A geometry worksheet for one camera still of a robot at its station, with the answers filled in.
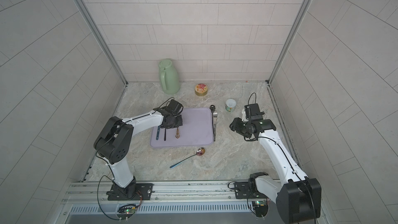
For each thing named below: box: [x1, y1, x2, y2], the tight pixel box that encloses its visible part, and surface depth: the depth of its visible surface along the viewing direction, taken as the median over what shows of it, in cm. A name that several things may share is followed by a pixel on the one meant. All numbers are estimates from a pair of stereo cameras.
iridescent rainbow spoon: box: [169, 147, 206, 169], surface depth 84 cm
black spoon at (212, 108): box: [209, 104, 216, 136], surface depth 103 cm
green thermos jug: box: [158, 58, 181, 95], surface depth 98 cm
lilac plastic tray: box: [149, 107, 213, 148], surface depth 92 cm
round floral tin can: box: [194, 83, 208, 97], surface depth 111 cm
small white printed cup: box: [225, 98, 237, 113], surface depth 99 cm
